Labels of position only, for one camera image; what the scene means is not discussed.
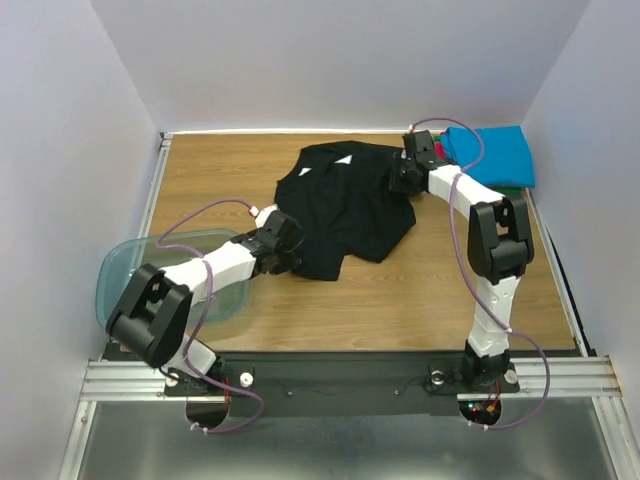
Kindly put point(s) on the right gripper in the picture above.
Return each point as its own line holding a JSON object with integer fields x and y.
{"x": 400, "y": 179}

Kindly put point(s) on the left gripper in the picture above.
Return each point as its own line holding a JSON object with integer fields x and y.
{"x": 287, "y": 264}

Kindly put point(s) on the black t-shirt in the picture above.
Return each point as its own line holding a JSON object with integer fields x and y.
{"x": 339, "y": 193}

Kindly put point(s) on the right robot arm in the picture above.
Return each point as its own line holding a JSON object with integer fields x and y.
{"x": 499, "y": 248}

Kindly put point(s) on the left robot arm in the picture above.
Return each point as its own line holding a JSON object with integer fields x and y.
{"x": 160, "y": 308}

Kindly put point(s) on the folded red t-shirt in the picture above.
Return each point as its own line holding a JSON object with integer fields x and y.
{"x": 441, "y": 152}

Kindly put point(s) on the folded blue t-shirt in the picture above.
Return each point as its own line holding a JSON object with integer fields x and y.
{"x": 507, "y": 159}

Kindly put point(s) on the folded green t-shirt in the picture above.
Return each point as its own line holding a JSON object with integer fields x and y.
{"x": 506, "y": 190}

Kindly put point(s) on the clear blue plastic bin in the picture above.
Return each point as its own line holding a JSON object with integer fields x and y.
{"x": 120, "y": 264}

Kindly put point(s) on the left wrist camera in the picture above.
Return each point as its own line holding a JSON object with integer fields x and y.
{"x": 280, "y": 225}

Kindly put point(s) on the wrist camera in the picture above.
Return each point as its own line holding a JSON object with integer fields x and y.
{"x": 280, "y": 225}
{"x": 419, "y": 145}

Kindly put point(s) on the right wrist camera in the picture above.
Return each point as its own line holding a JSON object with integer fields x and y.
{"x": 419, "y": 145}

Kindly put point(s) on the left aluminium side rail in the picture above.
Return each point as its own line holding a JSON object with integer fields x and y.
{"x": 166, "y": 139}

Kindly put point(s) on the aluminium frame rail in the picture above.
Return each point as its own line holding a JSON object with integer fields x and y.
{"x": 571, "y": 377}

